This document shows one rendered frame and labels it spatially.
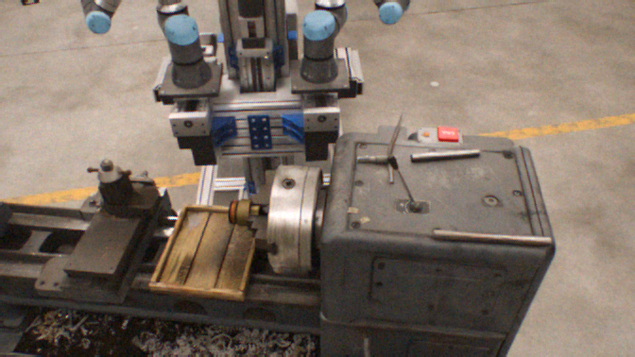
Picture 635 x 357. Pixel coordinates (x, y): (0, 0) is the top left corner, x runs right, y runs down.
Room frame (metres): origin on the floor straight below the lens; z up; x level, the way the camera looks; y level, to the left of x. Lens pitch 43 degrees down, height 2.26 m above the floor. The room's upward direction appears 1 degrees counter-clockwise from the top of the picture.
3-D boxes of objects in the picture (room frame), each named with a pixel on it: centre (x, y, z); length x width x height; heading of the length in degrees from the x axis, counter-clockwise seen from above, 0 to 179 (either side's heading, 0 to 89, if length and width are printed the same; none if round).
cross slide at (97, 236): (1.18, 0.69, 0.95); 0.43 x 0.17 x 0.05; 173
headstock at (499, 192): (1.04, -0.32, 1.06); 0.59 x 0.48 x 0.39; 83
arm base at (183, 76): (1.74, 0.49, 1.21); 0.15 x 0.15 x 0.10
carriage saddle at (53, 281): (1.17, 0.73, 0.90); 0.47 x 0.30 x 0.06; 173
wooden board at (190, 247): (1.12, 0.37, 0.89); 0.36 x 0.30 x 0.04; 173
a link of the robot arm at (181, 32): (1.75, 0.49, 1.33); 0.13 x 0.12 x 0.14; 23
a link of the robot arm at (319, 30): (1.77, -0.01, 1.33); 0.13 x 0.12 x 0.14; 161
